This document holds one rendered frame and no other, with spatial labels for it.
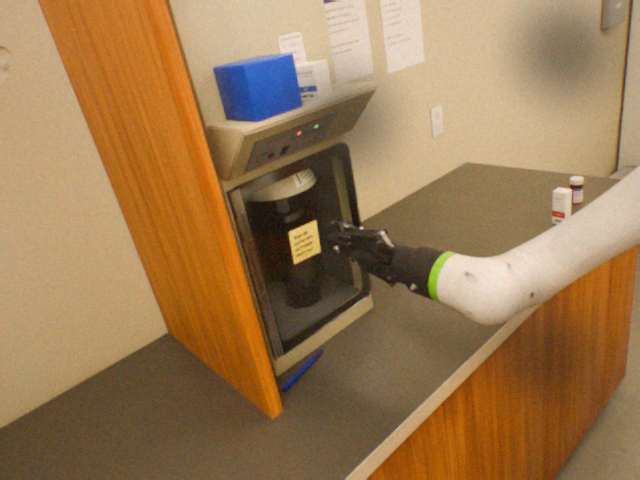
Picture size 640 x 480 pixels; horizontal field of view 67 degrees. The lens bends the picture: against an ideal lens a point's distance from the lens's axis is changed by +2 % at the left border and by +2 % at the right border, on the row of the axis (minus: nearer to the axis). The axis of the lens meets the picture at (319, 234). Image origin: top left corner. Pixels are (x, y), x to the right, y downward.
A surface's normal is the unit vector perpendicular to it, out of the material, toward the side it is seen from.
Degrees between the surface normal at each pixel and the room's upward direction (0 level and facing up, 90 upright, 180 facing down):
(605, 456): 0
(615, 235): 91
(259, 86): 90
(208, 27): 90
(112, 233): 90
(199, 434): 0
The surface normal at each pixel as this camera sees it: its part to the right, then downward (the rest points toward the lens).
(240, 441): -0.18, -0.89
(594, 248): -0.44, 0.52
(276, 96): 0.66, 0.21
